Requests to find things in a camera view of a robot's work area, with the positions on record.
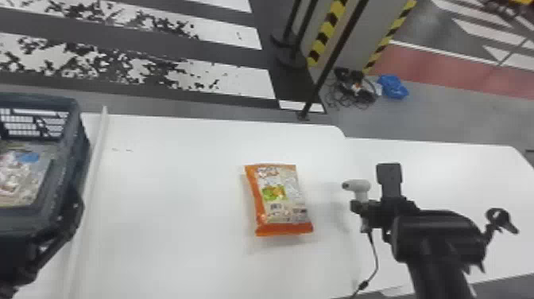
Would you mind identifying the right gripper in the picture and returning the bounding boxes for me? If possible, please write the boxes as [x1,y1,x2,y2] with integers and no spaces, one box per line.
[349,196,420,243]

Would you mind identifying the hand scanner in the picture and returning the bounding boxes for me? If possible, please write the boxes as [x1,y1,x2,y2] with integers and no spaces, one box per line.
[341,178,373,235]

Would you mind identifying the orange snack packet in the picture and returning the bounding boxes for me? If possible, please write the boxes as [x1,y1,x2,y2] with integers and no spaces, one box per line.
[243,163,315,238]

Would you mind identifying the blue plastic bag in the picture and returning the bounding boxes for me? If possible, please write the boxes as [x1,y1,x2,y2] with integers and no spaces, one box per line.
[376,73,410,101]

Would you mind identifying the blue basket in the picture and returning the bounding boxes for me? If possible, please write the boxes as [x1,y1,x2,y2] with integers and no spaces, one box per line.
[0,91,92,299]

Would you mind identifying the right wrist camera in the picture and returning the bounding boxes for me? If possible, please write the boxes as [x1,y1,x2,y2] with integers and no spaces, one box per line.
[375,162,404,200]

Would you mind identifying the black floor cable bundle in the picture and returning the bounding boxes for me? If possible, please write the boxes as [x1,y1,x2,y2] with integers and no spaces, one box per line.
[323,66,380,111]

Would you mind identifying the yellow black striped post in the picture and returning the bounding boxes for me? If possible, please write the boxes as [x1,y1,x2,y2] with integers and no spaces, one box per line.
[362,0,418,76]
[306,0,350,68]

